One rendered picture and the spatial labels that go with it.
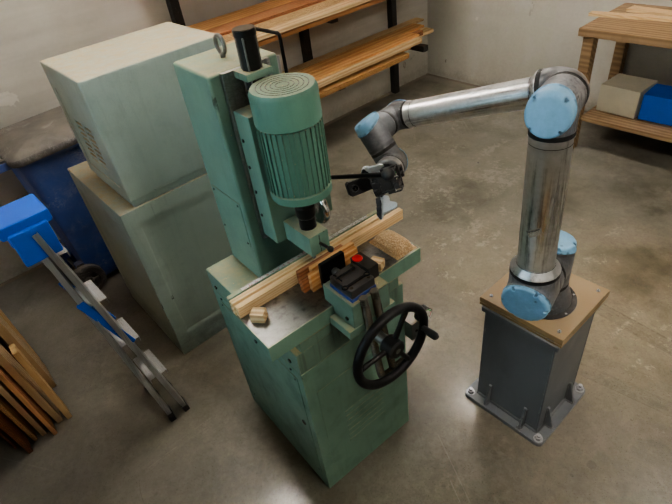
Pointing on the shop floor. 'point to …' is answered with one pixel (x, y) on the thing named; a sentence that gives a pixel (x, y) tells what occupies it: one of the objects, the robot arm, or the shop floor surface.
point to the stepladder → (38, 237)
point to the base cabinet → (324, 402)
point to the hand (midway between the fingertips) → (369, 195)
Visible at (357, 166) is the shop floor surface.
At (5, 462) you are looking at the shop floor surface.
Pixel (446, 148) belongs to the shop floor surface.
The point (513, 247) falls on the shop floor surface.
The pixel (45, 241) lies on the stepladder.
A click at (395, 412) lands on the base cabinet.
